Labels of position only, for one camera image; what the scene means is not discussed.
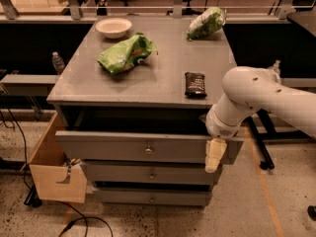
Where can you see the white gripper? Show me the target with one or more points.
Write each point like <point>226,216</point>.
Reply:
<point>219,124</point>

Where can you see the grey top drawer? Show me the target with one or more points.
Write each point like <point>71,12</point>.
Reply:
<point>133,134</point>

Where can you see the grey drawer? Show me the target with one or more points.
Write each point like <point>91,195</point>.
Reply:
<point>143,193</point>
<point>149,172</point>
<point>133,134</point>

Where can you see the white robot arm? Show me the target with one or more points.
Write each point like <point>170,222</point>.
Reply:
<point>247,90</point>

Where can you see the grey drawer cabinet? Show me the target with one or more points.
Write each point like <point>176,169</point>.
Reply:
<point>158,82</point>

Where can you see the grey bottom drawer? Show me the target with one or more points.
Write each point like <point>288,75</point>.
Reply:
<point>143,193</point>

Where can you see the grey middle drawer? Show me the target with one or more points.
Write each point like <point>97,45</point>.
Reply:
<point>149,172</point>

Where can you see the wooden open box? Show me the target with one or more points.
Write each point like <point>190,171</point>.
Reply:
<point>56,175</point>

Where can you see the dark brown snack packet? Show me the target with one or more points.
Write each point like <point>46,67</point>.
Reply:
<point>195,85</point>

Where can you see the grey right bench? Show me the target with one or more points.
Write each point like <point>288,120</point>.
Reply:
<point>300,83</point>

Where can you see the grey bench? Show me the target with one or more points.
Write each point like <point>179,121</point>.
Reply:
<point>300,83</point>
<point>28,85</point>

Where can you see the clear sanitizer pump bottle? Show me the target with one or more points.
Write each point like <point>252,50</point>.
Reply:
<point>274,69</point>

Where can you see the green chip bag rear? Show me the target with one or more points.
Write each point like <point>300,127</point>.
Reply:
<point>209,22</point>

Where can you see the green chip bag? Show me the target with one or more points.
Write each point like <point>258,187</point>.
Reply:
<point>126,54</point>
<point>209,22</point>

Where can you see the green chip bag front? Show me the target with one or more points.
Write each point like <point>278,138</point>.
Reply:
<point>126,54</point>

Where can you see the white bowl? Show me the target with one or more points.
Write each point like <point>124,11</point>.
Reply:
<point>113,28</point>

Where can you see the clear water bottle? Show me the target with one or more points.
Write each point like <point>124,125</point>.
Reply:
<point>58,63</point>

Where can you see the grey left bench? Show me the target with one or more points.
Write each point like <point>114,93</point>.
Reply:
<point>28,85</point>

